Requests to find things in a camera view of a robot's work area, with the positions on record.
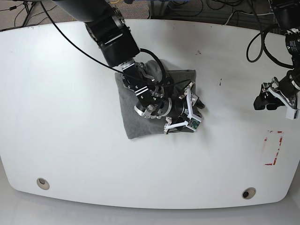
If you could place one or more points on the black tripod stand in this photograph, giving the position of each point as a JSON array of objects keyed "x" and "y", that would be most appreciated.
[{"x": 28, "y": 7}]

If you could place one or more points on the red tape marking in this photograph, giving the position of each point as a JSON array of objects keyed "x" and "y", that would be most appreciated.
[{"x": 271, "y": 147}]

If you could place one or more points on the grey t-shirt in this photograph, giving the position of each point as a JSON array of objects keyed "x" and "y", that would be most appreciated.
[{"x": 146, "y": 92}]

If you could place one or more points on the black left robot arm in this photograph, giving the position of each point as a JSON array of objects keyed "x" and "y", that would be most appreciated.
[{"x": 283, "y": 92}]

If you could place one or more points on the white left-arm gripper body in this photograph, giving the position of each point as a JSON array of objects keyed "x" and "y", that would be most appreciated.
[{"x": 272, "y": 88}]

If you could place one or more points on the white right-arm gripper body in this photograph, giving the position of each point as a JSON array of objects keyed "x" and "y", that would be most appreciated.
[{"x": 181, "y": 114}]

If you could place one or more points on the left table grommet hole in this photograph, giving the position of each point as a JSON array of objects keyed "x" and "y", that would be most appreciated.
[{"x": 43, "y": 184}]

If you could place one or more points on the table grommet hole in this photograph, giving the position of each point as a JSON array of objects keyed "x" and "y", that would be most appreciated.
[
  {"x": 249, "y": 193},
  {"x": 43, "y": 184}
]

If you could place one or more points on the right table grommet hole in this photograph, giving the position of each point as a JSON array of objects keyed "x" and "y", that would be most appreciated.
[{"x": 249, "y": 193}]

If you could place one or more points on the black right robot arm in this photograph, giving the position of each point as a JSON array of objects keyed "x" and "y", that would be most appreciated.
[{"x": 106, "y": 26}]

